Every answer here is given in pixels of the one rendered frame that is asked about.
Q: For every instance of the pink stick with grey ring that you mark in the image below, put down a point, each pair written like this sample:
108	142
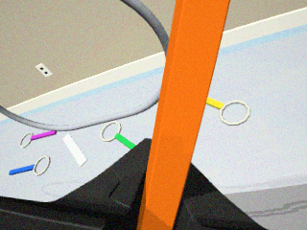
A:
44	135

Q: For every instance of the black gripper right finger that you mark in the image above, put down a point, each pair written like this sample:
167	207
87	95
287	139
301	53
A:
203	207

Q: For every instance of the orange handle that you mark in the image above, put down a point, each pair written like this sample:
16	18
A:
197	30

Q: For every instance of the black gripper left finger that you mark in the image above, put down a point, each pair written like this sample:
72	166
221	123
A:
110	201

